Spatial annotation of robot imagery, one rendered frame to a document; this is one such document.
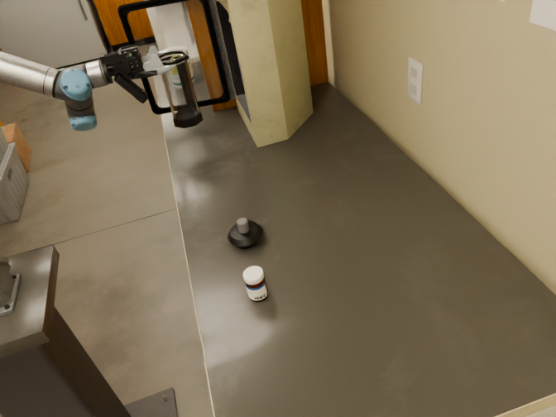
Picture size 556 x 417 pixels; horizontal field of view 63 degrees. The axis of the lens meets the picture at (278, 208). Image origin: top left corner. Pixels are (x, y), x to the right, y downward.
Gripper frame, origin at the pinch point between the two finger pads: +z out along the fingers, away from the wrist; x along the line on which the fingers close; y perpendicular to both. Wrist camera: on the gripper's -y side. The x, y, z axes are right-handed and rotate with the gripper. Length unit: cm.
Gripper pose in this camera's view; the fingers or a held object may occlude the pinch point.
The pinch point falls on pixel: (171, 64)
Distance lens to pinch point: 152.5
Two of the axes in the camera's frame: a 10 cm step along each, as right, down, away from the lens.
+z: 9.5, -2.8, 1.3
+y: -1.4, -7.8, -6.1
